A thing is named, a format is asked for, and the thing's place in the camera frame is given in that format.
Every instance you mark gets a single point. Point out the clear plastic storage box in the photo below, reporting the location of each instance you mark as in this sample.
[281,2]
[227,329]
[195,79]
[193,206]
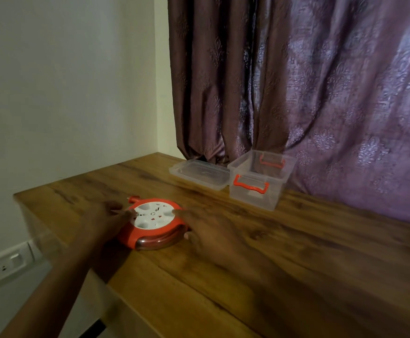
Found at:
[257,179]

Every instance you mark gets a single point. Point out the orange extension cord reel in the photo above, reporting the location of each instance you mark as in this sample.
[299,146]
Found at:
[152,221]

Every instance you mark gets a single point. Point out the person's right hand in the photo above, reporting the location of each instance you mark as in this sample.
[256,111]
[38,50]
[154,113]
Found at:
[212,232]

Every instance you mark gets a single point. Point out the white wall socket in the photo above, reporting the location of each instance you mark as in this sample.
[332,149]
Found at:
[4,266]

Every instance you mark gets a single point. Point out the clear plastic box lid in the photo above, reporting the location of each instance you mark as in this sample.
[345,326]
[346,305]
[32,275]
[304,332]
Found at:
[201,174]

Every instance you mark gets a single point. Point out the person's left forearm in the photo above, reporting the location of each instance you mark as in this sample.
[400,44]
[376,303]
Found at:
[50,292]

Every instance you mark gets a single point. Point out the purple patterned curtain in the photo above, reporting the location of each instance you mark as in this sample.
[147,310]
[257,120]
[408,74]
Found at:
[331,84]

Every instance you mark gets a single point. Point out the person's left hand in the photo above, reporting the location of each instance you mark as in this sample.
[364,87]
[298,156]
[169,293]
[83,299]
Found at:
[103,221]

